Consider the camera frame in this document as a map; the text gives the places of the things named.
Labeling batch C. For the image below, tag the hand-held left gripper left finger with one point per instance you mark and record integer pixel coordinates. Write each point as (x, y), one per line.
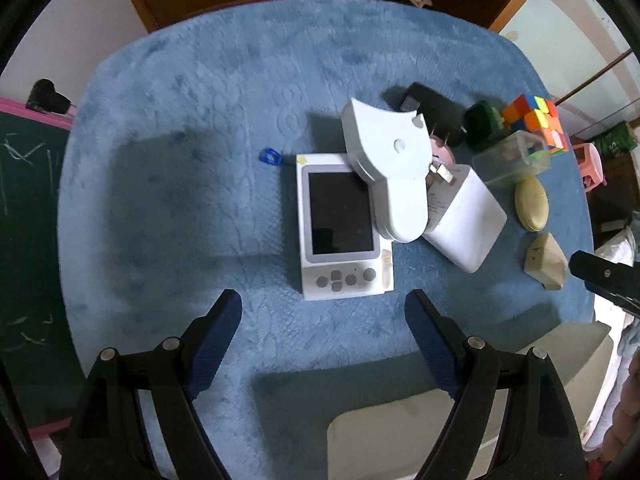
(215, 345)

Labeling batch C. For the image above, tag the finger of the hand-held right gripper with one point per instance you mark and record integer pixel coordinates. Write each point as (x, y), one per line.
(600, 272)

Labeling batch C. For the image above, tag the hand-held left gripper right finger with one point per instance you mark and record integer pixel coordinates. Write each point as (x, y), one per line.
(432, 340)

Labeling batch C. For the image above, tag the beige triangular stone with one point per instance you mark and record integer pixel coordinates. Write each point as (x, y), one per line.
(545, 260)

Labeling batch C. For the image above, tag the beige oval soap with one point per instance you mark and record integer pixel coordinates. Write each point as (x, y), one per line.
(531, 205)

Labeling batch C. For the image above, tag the white plastic tray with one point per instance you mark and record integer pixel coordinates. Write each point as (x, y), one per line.
(390, 435)

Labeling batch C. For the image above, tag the white power adapter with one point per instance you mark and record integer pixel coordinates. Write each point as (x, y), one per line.
(465, 220)

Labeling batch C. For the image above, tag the clear plastic box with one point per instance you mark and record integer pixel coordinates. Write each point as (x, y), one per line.
(505, 160)

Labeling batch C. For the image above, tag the white handheld game console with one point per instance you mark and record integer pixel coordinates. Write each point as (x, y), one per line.
(340, 210)

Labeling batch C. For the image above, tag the white curved plastic case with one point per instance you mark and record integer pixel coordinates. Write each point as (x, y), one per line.
(385, 160)

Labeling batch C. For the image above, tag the white cloth bundle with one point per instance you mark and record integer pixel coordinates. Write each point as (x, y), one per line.
(620, 247)

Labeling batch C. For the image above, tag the small translucent tube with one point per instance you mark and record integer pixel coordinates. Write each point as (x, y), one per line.
(386, 272)

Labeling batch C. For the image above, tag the pink plastic stool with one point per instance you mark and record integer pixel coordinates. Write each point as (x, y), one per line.
(590, 165)

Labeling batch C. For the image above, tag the green bag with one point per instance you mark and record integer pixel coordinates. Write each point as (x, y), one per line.
(617, 137)

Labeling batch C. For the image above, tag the blue plush table cover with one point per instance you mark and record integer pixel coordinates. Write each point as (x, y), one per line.
(175, 210)

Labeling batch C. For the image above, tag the multicoloured puzzle cube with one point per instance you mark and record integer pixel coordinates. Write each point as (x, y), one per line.
(535, 115)

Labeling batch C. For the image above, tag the pink round disc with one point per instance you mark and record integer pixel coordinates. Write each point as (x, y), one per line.
(444, 152)

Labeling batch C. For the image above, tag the small green box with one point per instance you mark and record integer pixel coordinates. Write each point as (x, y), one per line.
(480, 120)

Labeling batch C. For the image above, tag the pink framed green chalkboard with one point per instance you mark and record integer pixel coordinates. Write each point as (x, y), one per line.
(30, 210)

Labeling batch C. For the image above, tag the black charger plug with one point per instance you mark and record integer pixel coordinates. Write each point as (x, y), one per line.
(430, 105)

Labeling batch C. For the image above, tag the light blue wardrobe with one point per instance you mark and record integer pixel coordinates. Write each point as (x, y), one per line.
(565, 35)

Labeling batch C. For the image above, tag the black easel knob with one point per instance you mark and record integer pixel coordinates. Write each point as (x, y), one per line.
(47, 96)

